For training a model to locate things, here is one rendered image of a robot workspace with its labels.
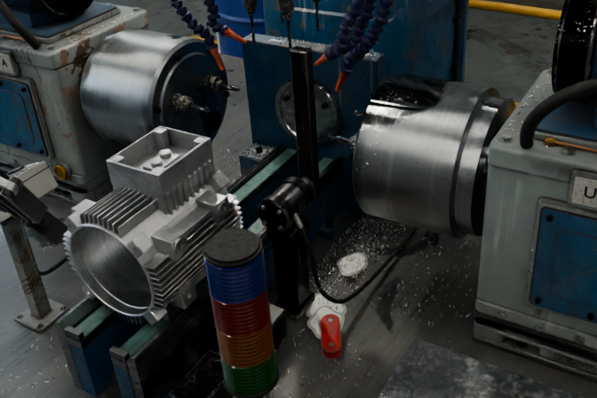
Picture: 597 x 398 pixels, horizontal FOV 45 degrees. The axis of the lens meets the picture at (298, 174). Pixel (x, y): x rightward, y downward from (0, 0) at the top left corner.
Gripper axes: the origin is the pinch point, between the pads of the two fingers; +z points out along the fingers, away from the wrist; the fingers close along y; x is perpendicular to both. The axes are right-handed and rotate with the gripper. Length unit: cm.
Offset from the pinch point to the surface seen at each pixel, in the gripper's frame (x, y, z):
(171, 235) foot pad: -6.0, -14.6, 7.1
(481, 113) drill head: -43, -45, 20
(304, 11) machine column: -66, 1, 30
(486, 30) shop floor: -274, 57, 286
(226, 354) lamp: 7.0, -35.4, -1.8
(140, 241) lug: -3.1, -12.7, 4.2
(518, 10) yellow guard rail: -201, 8, 180
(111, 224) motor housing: -3.7, -7.9, 2.9
